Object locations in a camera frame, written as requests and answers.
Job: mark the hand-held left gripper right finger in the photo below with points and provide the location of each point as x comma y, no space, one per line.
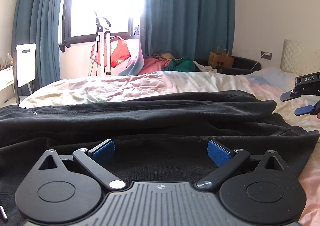
218,153

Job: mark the white chair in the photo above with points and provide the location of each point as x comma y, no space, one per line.
26,66

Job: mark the beige cloth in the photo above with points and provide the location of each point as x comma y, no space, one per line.
165,56

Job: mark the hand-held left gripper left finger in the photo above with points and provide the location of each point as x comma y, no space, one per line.
103,153

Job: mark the blue curtain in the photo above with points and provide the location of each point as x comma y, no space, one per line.
187,11
37,16

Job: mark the wall outlet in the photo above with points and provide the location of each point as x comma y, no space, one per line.
266,55

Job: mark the white quilted pillow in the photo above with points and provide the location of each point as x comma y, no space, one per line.
295,56

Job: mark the pastel blue pink cloth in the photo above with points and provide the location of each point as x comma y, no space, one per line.
135,66

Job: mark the green cloth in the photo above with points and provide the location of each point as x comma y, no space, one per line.
182,65

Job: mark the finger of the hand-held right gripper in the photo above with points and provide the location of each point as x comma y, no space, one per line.
290,96
303,110

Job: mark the black pants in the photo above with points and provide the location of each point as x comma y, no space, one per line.
150,121

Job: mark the group of cosmetic bottles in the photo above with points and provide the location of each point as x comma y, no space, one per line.
6,62

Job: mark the red garment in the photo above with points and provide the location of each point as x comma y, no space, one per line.
120,52

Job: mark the white cloth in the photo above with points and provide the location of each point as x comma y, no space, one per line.
207,68

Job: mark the white garment steamer stand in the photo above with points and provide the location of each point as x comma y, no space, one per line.
107,53

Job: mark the white vanity desk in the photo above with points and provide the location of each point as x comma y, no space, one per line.
6,78

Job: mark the dark framed window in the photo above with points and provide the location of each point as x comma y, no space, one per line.
105,3

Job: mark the black curtain tieback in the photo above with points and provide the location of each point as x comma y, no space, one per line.
65,46

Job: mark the bed with pastel sheet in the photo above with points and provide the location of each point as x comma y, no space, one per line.
125,86

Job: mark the brown paper bag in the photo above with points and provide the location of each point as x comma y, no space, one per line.
220,61

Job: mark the black sofa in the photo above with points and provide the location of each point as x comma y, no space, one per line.
245,64

